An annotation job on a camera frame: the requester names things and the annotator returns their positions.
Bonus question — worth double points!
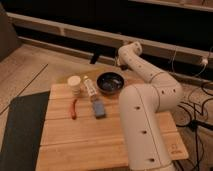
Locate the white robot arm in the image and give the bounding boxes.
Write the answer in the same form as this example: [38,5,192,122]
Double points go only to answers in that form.
[118,42,183,171]

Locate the dark bowl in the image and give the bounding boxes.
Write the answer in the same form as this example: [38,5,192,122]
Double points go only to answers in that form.
[96,72,124,94]

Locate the clear plastic bottle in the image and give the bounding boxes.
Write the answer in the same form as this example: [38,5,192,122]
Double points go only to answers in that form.
[83,76,98,101]

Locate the blue sponge block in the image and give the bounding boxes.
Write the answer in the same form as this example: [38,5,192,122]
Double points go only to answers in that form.
[93,100,105,118]

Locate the white paper cup stack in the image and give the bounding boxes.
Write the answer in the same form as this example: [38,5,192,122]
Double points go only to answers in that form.
[67,75,81,97]

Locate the dark floor mat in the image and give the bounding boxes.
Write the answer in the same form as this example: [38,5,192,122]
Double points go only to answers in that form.
[0,91,50,171]

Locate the black bracket under rail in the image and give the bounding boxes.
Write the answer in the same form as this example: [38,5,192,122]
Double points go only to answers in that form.
[90,50,100,64]

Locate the black cables on floor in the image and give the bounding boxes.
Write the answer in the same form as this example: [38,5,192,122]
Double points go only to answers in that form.
[174,81,213,171]

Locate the white wall rail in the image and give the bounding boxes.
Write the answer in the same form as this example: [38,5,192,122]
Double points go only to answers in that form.
[7,12,213,59]

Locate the white hanging cable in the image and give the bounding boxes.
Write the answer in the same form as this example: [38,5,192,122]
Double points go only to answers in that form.
[171,46,213,73]

